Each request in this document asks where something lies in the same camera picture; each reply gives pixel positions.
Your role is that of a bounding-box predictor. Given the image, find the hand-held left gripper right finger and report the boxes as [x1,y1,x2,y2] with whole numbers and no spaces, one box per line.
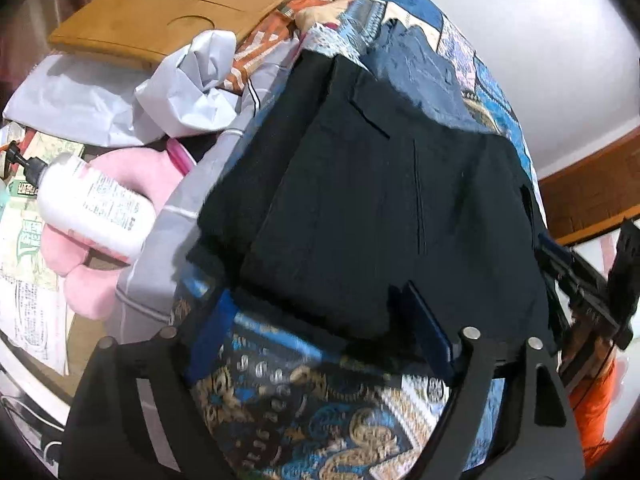
[387,280,586,480]

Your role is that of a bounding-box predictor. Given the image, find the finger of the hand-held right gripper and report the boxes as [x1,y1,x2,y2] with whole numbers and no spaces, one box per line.
[537,232,575,281]
[607,216,640,322]

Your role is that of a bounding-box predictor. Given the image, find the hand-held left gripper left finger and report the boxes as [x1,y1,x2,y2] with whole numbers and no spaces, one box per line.
[59,287,241,480]

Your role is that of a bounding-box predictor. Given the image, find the black pants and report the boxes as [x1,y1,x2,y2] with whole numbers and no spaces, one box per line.
[187,52,558,356]

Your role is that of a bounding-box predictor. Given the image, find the blue patchwork blanket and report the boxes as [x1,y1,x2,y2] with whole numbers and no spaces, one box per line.
[170,0,546,480]

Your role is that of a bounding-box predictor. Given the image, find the pink plush pillow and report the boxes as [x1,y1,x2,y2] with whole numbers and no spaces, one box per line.
[42,147,198,318]

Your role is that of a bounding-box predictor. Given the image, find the white pump lotion bottle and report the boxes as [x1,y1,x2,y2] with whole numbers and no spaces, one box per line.
[7,142,158,261]

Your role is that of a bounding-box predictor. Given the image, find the printed paper sheet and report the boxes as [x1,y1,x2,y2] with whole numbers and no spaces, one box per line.
[0,260,71,376]

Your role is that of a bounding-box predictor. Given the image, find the blue jeans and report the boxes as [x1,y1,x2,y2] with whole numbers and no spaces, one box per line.
[360,19,506,136]

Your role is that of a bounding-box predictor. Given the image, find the green printed carton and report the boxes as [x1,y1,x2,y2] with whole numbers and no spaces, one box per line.
[12,130,86,201]

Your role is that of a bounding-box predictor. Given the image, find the crumpled white plastic bag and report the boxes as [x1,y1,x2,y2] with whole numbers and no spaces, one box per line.
[134,30,261,138]

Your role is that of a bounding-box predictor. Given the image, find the flat white plastic bag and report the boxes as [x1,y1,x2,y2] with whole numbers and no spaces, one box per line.
[2,52,151,148]

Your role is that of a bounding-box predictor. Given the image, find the orange striped cloth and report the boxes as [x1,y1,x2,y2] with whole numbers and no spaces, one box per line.
[220,0,371,96]

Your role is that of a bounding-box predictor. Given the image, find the wooden lap tray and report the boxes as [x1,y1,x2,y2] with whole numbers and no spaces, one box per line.
[48,0,313,68]

